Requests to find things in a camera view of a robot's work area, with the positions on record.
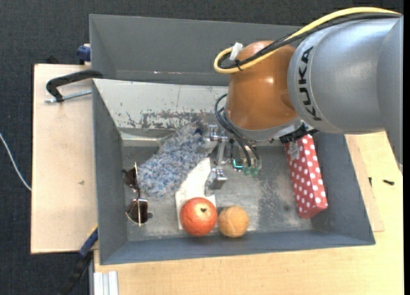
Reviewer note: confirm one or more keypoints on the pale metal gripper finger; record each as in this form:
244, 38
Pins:
214, 134
219, 174

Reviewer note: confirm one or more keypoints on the grey metal bin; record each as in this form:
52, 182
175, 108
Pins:
243, 197

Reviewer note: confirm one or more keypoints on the red-orange apple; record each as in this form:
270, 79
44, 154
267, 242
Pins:
198, 217

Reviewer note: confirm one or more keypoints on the blue and white cloth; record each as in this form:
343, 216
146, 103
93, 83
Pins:
171, 167

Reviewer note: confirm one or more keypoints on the tan orange ball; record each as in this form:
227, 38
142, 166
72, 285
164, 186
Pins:
233, 222

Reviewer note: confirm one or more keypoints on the red white-dotted box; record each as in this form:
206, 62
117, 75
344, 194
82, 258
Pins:
307, 178

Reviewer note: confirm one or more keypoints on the dark sunglasses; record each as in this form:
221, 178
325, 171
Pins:
137, 208

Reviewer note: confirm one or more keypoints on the small black screw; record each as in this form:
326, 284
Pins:
389, 182

